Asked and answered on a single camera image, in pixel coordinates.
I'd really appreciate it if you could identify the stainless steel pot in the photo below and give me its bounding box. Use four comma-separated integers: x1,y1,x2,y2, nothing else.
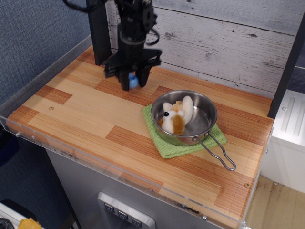
151,90,236,171

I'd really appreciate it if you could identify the white aluminium rail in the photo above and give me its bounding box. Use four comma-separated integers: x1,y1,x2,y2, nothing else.
272,90,305,146

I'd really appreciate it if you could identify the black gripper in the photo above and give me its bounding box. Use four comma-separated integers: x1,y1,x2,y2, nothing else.
103,38,162,91

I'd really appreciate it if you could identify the grey cabinet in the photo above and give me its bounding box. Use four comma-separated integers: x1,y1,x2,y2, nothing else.
47,150,241,229

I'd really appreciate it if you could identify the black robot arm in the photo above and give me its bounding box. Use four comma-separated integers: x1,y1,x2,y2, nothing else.
64,0,162,91

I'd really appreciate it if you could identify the blue grey scoop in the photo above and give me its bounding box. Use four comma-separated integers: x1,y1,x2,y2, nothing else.
128,73,139,89

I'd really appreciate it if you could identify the white brown plush toy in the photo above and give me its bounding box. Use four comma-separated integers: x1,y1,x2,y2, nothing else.
158,95,193,135

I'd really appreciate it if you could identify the yellow tape bundle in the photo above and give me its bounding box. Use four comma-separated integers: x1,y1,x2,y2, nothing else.
0,217,43,229

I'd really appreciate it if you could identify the black right post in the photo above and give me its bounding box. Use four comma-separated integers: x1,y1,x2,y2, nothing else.
267,14,305,119

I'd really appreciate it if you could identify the black post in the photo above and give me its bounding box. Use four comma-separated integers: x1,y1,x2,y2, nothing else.
88,5,112,65
267,14,305,119

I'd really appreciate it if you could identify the black left post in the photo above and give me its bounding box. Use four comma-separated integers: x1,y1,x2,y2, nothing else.
88,5,112,65

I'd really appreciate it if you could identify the silver button panel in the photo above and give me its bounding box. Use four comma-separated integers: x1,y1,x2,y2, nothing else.
97,192,156,229

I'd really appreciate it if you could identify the clear acrylic guard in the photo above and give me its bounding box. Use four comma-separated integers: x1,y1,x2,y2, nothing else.
0,37,273,229

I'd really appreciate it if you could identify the green cloth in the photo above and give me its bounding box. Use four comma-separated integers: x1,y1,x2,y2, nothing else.
142,104,227,159

